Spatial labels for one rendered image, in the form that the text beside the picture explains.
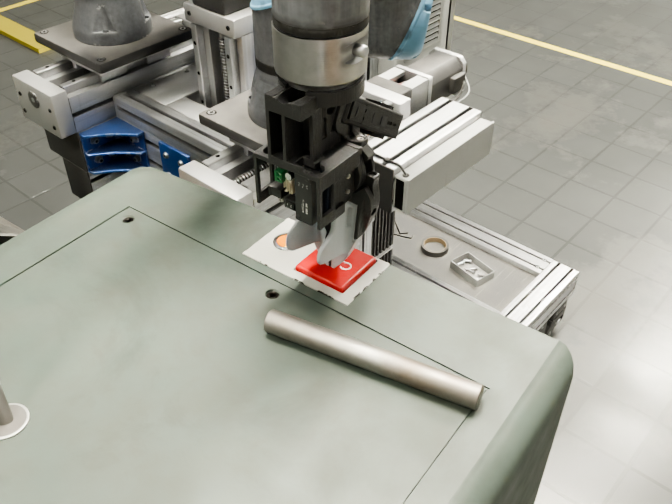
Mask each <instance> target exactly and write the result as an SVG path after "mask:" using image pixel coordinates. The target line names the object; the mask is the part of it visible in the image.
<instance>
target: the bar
mask: <svg viewBox="0 0 672 504"><path fill-rule="evenodd" d="M263 327H264V331H265V332H267V333H270V334H273V335H275V336H278V337H281V338H283V339H286V340H289V341H291V342H294V343H297V344H299V345H302V346H305V347H307V348H310V349H313V350H315V351H318V352H321V353H323V354H326V355H329V356H331V357H334V358H337V359H339V360H342V361H345V362H347V363H350V364H353V365H355V366H358V367H361V368H363V369H366V370H369V371H371V372H374V373H377V374H379V375H382V376H385V377H387V378H390V379H393V380H395V381H398V382H401V383H403V384H406V385H409V386H411V387H414V388H417V389H419V390H422V391H425V392H427V393H430V394H433V395H435V396H438V397H441V398H443V399H446V400H448V401H451V402H454V403H456V404H459V405H462V406H464V407H467V408H470V409H472V410H477V408H478V406H479V404H480V401H481V399H482V395H483V392H484V385H483V384H480V383H477V382H474V381H472V380H469V379H466V378H463V377H461V376H458V375H455V374H452V373H450V372H447V371H444V370H441V369H439V368H436V367H433V366H430V365H427V364H425V363H422V362H419V361H416V360H414V359H411V358H408V357H405V356H403V355H400V354H397V353H394V352H391V351H389V350H386V349H383V348H380V347H378V346H375V345H372V344H369V343H367V342H364V341H361V340H358V339H355V338H353V337H350V336H347V335H344V334H342V333H339V332H336V331H333V330H331V329H328V328H325V327H322V326H320V325H317V324H314V323H311V322H308V321H306V320H303V319H300V318H297V317H295V316H292V315H289V314H286V313H284V312H281V311H278V310H275V309H272V310H270V311H269V312H268V314H267V315H266V317H265V320H264V325H263Z"/></svg>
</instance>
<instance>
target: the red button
mask: <svg viewBox="0 0 672 504"><path fill-rule="evenodd" d="M317 253H318V250H317V248H316V249H315V250H314V251H313V252H311V253H310V254H309V255H308V256H307V257H306V258H304V259H303V260H302V261H301V262H300V263H298V264H297V265H296V271H298V272H300V273H302V274H304V275H306V276H308V277H310V278H312V279H314V280H316V281H318V282H320V283H323V284H325V285H327V286H329V287H331V288H333V289H335V290H337V291H339V292H341V293H344V292H345V291H346V290H347V289H348V288H349V287H350V286H352V285H353V284H354V283H355V282H356V281H357V280H358V279H359V278H360V277H361V276H362V275H363V274H364V273H365V272H367V271H368V270H369V269H370V268H371V267H372V266H373V265H374V264H375V263H376V258H375V257H373V256H371V255H369V254H366V253H364V252H362V251H360V250H357V249H355V248H354V250H353V251H352V253H351V254H350V255H349V256H348V257H347V258H346V259H345V260H344V261H343V262H342V263H341V264H340V265H338V266H337V267H335V268H332V267H330V266H328V265H326V264H325V263H324V264H321V265H320V264H318V263H317Z"/></svg>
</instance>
